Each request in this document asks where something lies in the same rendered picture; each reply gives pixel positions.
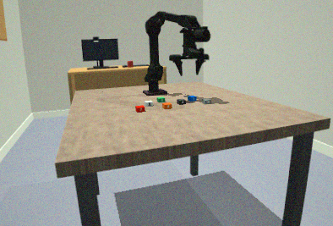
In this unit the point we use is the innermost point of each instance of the red block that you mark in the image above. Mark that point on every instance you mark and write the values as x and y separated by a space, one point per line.
139 109

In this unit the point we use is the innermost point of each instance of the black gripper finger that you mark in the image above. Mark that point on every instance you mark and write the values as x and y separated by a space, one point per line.
198 65
179 67

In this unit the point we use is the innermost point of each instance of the green digit block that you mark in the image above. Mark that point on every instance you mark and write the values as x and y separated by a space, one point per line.
161 99

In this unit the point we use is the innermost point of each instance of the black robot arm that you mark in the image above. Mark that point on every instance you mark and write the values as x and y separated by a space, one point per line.
193 33

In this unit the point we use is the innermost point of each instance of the orange block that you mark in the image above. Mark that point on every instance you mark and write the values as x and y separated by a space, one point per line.
167 105

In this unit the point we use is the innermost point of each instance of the blue block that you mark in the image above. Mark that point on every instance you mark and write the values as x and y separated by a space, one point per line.
192 98

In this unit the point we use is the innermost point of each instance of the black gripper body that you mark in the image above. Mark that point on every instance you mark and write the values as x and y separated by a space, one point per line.
178 57

